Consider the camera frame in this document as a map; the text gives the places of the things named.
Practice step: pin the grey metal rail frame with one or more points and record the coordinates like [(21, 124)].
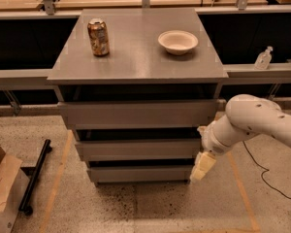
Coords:
[(239, 30)]

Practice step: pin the grey drawer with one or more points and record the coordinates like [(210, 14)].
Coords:
[(137, 114), (138, 149), (140, 174)]

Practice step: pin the clear sanitizer bottle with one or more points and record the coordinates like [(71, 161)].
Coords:
[(264, 58)]

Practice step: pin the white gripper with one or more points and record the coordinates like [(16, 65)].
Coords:
[(210, 144)]

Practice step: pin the white paper bowl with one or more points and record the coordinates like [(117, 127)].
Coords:
[(177, 42)]

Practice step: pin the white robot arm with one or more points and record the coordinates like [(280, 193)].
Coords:
[(246, 116)]

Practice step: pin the grey top drawer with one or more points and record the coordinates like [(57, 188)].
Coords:
[(137, 114)]

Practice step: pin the cardboard box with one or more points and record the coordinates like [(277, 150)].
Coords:
[(13, 183)]

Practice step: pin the grey drawer cabinet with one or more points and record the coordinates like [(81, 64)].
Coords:
[(137, 68)]

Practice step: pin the crumpled soda can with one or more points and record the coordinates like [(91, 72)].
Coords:
[(98, 36)]

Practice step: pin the black metal bar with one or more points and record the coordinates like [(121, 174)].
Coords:
[(33, 173)]

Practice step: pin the grey bottom drawer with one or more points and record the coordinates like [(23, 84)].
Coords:
[(140, 174)]

